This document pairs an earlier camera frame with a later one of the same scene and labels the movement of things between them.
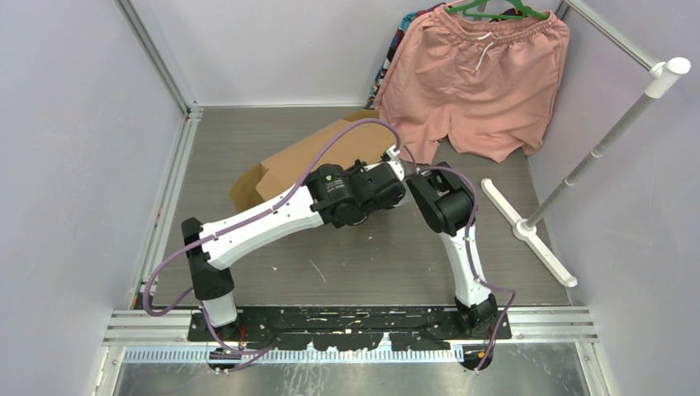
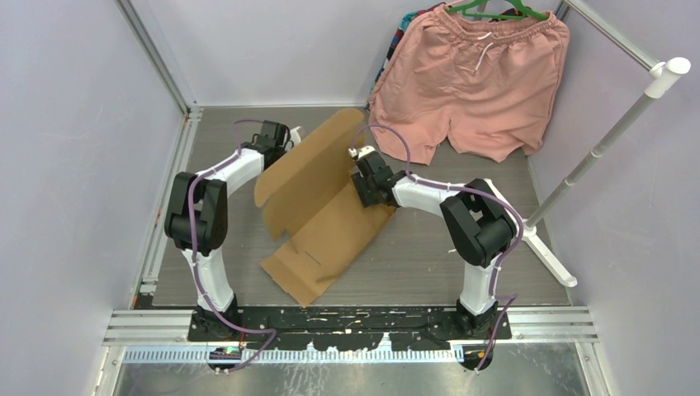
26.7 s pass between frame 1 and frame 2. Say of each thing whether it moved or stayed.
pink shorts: stayed
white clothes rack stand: stayed
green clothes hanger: stayed
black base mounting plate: stayed
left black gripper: moved
